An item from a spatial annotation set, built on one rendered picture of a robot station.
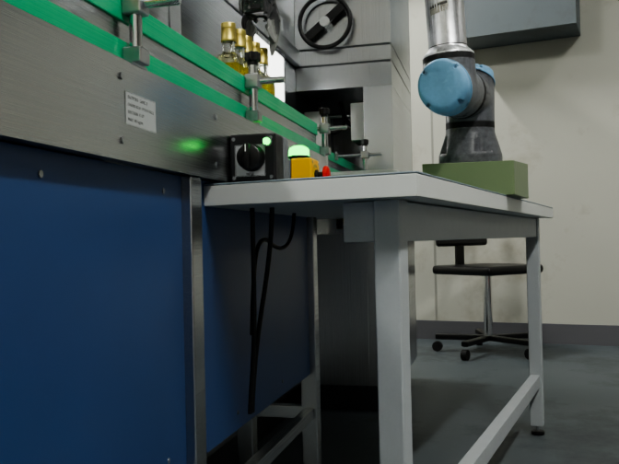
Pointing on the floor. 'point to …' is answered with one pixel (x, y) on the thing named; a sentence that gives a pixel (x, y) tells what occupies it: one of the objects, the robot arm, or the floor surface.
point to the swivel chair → (483, 295)
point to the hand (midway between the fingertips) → (262, 52)
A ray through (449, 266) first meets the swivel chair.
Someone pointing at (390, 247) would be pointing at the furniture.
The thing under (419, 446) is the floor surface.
